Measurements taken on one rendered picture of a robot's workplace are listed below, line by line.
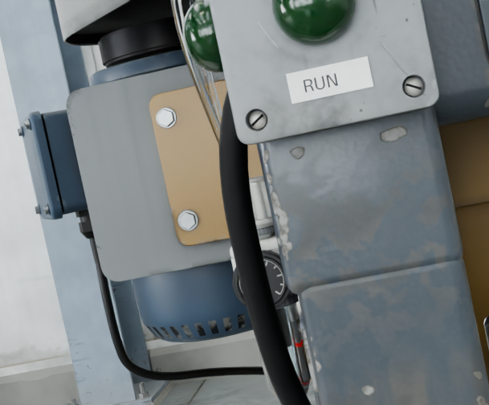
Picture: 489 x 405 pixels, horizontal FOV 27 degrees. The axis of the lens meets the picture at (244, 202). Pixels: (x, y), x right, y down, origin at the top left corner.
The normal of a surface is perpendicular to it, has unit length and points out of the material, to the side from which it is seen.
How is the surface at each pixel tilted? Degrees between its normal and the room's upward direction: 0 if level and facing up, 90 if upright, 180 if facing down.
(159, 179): 90
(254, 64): 90
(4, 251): 90
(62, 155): 90
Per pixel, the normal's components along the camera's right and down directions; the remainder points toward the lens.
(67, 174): 0.30, -0.01
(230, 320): 0.24, 0.51
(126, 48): -0.52, 0.15
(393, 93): -0.14, 0.08
